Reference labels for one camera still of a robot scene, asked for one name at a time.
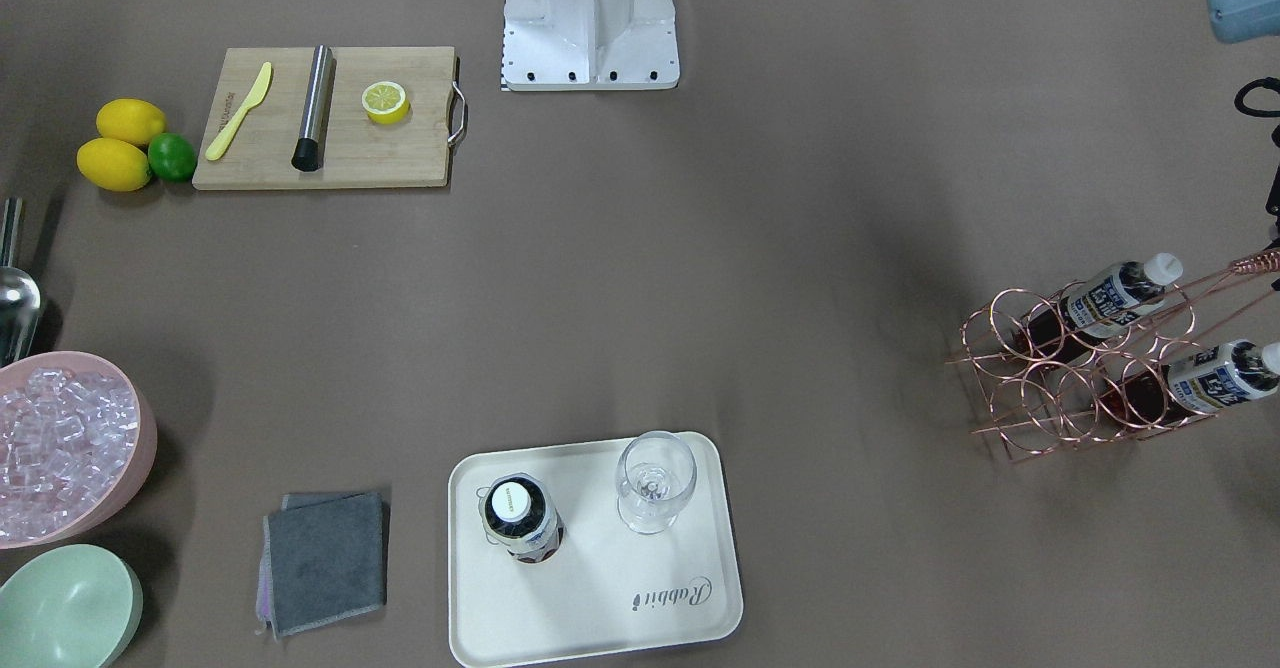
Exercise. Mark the tea bottle white cap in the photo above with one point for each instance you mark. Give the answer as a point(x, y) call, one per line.
point(520, 516)

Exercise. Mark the grey folded cloth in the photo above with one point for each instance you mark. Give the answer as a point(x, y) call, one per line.
point(323, 560)

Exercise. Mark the pink bowl with ice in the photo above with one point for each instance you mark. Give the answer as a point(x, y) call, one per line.
point(79, 440)

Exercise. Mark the yellow lemon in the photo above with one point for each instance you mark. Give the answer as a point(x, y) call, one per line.
point(113, 164)
point(133, 120)

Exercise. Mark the yellow plastic knife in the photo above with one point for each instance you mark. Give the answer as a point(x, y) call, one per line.
point(253, 99)

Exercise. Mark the green bowl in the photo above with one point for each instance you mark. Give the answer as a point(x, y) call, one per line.
point(77, 606)

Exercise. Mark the half lemon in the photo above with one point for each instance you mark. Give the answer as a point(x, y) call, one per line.
point(385, 102)

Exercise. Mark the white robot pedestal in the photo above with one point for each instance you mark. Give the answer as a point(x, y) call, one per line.
point(589, 45)

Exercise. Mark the green lime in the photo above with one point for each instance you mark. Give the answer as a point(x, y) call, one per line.
point(172, 158)

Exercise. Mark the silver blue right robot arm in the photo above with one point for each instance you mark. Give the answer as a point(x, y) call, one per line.
point(1236, 21)

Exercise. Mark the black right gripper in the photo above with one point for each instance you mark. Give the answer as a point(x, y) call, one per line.
point(1275, 191)

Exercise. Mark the cream rectangular tray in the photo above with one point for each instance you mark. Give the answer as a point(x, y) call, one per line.
point(607, 589)

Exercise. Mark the copper wire bottle basket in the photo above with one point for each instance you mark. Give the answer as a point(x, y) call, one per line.
point(1036, 408)

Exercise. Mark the clear wine glass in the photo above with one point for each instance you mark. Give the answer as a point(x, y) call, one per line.
point(655, 478)

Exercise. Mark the wooden cutting board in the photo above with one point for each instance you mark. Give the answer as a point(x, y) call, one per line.
point(357, 153)

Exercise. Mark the metal ice scoop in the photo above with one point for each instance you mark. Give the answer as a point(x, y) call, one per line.
point(22, 303)

